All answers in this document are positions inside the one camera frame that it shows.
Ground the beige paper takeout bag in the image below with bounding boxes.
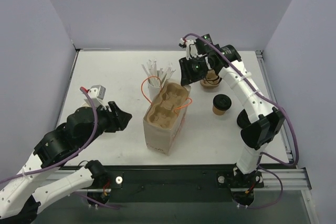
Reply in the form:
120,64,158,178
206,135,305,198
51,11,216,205
143,79,193,155

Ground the single brown pulp carrier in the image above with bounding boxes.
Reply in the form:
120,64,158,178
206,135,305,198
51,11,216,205
144,81,191,129

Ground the black plastic cup lid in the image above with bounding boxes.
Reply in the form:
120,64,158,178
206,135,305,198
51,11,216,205
213,94,232,111

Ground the brown paper coffee cup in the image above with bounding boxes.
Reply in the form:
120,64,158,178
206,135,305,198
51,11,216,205
212,106,227,116

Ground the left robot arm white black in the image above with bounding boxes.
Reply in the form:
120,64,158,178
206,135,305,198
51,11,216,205
1,101,132,223

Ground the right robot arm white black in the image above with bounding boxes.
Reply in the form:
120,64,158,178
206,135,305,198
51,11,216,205
179,40,285,186

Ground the brown pulp cup carrier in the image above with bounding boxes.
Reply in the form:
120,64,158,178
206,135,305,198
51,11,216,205
200,70,222,90

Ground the stack of paper cups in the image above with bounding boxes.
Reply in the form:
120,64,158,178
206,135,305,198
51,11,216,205
81,101,91,108

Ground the wrapped white straws bundle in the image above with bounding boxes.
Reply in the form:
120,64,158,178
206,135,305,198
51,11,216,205
141,59,176,88

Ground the white straw holder cup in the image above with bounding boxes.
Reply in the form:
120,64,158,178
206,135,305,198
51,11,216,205
148,76,162,100

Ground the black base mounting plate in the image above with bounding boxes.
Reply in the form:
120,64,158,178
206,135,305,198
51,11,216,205
76,165,266,204

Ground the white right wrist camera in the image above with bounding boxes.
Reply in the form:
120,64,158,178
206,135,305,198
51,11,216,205
179,38,199,60

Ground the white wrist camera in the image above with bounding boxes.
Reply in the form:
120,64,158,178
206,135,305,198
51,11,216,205
179,38,199,60
80,85,106,108

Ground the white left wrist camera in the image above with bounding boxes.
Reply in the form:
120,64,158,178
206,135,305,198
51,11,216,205
80,85,106,108

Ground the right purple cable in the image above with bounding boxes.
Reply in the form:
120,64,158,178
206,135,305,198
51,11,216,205
182,33,300,209

